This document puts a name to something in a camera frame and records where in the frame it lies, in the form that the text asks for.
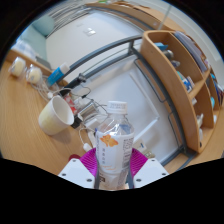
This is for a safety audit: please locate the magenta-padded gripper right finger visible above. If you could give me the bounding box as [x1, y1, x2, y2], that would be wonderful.
[126, 147, 170, 190]

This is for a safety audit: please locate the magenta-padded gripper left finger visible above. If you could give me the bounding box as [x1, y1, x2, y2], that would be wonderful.
[58, 147, 100, 190]

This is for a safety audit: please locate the clear plastic water bottle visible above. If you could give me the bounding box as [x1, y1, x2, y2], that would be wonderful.
[94, 100, 136, 191]

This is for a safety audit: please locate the black charger block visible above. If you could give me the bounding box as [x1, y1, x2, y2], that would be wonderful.
[70, 113, 84, 129]

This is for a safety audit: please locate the metal cup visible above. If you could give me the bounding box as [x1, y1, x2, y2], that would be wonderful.
[78, 99, 99, 119]

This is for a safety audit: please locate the red printed packet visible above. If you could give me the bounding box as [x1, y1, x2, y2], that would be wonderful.
[62, 94, 78, 114]

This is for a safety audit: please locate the wooden wardrobe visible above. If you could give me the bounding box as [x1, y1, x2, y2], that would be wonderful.
[184, 109, 224, 168]

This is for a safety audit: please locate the white desk lamp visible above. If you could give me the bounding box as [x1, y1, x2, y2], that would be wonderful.
[128, 70, 162, 148]

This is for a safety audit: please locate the black electric shaver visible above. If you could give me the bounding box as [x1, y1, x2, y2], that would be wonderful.
[59, 74, 87, 93]

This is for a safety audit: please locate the blue tube with white cap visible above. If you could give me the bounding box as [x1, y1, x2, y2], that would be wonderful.
[45, 62, 70, 87]

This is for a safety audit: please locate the wooden shelf unit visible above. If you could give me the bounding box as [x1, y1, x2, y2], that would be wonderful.
[139, 29, 224, 154]

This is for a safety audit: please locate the wrapped round bun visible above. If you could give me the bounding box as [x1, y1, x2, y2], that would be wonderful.
[25, 64, 44, 84]
[8, 56, 28, 79]

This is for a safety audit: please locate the teal bed mattress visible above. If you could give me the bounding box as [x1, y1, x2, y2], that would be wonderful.
[16, 24, 49, 63]

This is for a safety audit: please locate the teal pillow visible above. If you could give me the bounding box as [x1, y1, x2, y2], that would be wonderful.
[31, 14, 56, 38]

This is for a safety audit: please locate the wooden bunk bed board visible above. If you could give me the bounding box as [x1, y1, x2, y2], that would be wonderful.
[84, 1, 188, 33]

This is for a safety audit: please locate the grey metal bed frame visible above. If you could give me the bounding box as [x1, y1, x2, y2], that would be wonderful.
[66, 33, 204, 168]

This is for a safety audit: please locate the white wall switch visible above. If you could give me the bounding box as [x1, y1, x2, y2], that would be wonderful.
[83, 27, 97, 37]

